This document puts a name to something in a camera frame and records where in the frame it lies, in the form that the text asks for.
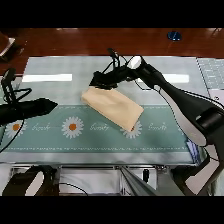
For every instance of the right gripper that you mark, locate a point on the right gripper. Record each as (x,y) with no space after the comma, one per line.
(108,79)

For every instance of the cream garment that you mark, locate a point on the cream garment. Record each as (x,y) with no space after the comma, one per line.
(113,106)

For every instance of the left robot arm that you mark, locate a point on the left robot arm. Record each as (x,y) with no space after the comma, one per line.
(31,109)

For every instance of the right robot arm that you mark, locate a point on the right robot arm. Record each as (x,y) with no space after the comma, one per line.
(186,100)

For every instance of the blue round object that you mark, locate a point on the blue round object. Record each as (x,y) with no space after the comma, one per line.
(174,35)

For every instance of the silver frame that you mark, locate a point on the silver frame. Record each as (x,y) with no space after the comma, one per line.
(136,183)

